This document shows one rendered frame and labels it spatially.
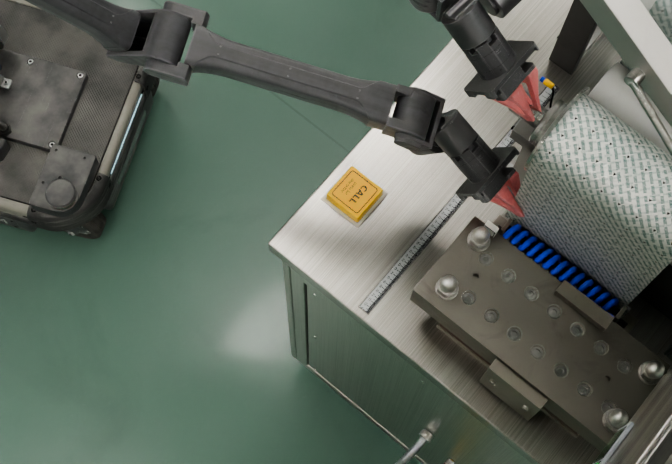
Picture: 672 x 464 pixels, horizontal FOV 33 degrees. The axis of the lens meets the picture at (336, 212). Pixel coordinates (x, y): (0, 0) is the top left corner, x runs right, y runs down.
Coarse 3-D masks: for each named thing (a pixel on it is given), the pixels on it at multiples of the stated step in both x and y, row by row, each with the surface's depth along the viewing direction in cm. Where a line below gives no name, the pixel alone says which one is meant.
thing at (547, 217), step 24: (528, 192) 170; (528, 216) 177; (552, 216) 171; (576, 216) 165; (552, 240) 178; (576, 240) 172; (600, 240) 166; (576, 264) 179; (600, 264) 173; (624, 264) 167; (624, 288) 174
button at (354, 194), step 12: (348, 180) 195; (360, 180) 195; (336, 192) 194; (348, 192) 194; (360, 192) 194; (372, 192) 194; (336, 204) 194; (348, 204) 193; (360, 204) 193; (372, 204) 195; (360, 216) 193
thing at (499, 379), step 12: (492, 372) 175; (504, 372) 174; (492, 384) 178; (504, 384) 176; (516, 384) 174; (528, 384) 174; (504, 396) 181; (516, 396) 176; (528, 396) 173; (540, 396) 173; (516, 408) 182; (528, 408) 177; (540, 408) 173; (528, 420) 183
